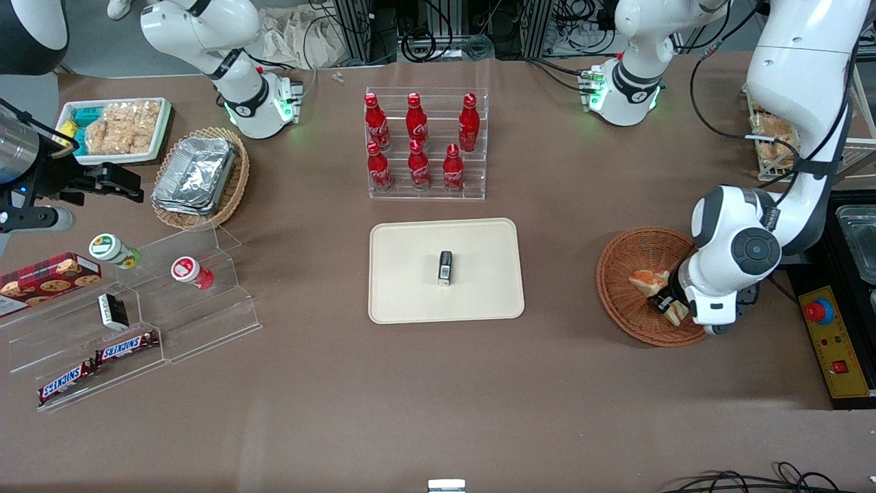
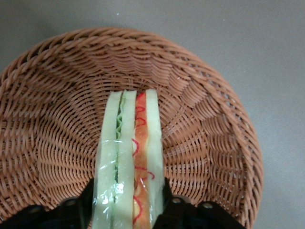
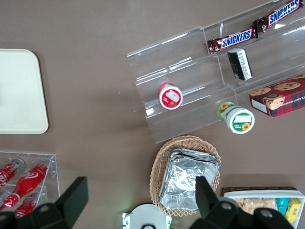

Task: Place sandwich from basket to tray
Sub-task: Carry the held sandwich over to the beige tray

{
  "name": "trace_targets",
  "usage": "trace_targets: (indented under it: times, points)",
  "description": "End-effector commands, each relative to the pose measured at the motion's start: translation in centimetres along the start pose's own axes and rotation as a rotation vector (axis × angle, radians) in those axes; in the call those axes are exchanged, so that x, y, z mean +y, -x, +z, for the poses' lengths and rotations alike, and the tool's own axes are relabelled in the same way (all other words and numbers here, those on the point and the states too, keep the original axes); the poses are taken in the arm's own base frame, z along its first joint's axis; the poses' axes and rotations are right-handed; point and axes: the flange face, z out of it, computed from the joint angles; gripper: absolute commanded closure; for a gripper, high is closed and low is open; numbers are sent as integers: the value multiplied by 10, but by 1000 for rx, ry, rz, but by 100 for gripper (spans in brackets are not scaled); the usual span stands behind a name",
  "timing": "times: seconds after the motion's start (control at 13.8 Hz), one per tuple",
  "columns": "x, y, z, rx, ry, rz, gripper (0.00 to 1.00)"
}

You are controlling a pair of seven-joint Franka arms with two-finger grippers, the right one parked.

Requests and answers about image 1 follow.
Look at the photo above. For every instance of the aluminium frame post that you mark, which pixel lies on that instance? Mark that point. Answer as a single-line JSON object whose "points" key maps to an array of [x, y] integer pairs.
{"points": [[540, 27], [352, 31]]}

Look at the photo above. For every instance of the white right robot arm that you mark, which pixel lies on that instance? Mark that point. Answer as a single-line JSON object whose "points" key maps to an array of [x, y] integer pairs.
{"points": [[205, 27]]}

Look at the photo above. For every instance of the yellow snack packet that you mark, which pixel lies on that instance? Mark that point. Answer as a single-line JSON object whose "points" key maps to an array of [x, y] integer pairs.
{"points": [[66, 128]]}

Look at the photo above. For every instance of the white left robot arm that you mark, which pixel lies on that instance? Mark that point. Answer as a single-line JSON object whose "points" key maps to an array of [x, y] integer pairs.
{"points": [[801, 34]]}

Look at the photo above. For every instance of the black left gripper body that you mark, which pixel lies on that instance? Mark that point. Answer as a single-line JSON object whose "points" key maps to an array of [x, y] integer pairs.
{"points": [[679, 280]]}

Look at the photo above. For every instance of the cream plastic serving tray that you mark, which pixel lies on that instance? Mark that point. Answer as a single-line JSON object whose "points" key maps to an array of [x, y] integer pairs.
{"points": [[410, 294]]}

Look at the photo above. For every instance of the clear bag of crackers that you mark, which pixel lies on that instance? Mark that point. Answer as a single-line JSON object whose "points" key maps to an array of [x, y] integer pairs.
{"points": [[123, 127]]}

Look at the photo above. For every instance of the red cola bottle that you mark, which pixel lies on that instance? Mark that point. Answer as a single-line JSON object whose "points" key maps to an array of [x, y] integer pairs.
{"points": [[469, 127], [375, 123], [378, 171], [453, 171], [416, 123], [419, 168]]}

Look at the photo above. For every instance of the red cookie box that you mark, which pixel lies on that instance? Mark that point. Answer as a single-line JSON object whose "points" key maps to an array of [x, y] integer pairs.
{"points": [[48, 281]]}

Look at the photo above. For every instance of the round brown wicker basket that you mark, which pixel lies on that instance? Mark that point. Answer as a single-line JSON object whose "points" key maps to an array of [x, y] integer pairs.
{"points": [[619, 287]]}

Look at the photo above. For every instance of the light oval wicker basket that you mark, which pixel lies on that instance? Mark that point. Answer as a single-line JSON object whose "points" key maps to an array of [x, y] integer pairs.
{"points": [[233, 192]]}

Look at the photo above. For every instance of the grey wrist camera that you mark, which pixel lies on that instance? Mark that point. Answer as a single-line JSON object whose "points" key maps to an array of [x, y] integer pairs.
{"points": [[41, 219], [717, 329]]}

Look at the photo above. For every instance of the beige cloth bags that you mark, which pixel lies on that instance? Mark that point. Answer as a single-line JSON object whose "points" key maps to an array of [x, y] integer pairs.
{"points": [[301, 38]]}

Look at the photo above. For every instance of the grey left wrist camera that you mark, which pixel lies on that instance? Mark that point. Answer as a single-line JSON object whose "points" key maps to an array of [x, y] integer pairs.
{"points": [[717, 329]]}

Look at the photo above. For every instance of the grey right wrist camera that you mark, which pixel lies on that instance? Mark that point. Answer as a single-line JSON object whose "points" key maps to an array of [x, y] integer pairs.
{"points": [[41, 219]]}

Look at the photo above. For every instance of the Snickers chocolate bar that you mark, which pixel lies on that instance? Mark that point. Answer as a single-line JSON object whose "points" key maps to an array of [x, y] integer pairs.
{"points": [[65, 382], [126, 347]]}

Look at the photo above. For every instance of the teal snack packet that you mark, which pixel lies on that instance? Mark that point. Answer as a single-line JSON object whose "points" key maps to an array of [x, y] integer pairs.
{"points": [[87, 115]]}

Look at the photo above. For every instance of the white rectangular snack tray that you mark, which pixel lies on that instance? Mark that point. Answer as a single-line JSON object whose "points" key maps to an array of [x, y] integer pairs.
{"points": [[68, 150]]}

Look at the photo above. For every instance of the black side table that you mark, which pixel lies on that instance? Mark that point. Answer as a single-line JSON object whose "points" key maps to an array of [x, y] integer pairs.
{"points": [[818, 233]]}

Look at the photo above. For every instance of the yellow emergency stop box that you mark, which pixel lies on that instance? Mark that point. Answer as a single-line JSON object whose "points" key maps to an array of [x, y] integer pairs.
{"points": [[838, 356]]}

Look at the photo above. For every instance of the stacked aluminium foil trays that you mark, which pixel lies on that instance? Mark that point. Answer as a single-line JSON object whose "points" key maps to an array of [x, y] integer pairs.
{"points": [[195, 174]]}

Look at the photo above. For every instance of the green lidded cup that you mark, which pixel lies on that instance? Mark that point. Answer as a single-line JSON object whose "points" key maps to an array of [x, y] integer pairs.
{"points": [[109, 248]]}

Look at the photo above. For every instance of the small black box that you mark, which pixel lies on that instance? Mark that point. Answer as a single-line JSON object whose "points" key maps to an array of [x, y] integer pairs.
{"points": [[113, 311], [445, 268]]}

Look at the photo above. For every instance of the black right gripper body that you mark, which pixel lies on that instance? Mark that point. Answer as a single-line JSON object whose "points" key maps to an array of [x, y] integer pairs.
{"points": [[53, 173]]}

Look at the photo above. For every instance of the small white device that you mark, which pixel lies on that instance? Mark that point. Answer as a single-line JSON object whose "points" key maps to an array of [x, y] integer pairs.
{"points": [[446, 486]]}

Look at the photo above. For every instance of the clear acrylic bottle rack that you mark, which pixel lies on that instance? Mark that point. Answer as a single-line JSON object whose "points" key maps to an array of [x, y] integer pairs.
{"points": [[431, 103]]}

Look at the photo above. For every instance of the clear acrylic stepped display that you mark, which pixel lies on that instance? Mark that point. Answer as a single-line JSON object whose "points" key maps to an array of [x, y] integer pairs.
{"points": [[205, 322]]}

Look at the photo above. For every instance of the red lidded cup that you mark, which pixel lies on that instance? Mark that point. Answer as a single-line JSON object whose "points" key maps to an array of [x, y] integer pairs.
{"points": [[188, 270]]}

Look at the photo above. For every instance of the triangular sandwich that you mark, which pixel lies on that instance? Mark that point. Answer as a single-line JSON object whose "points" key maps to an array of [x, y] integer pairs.
{"points": [[647, 281]]}

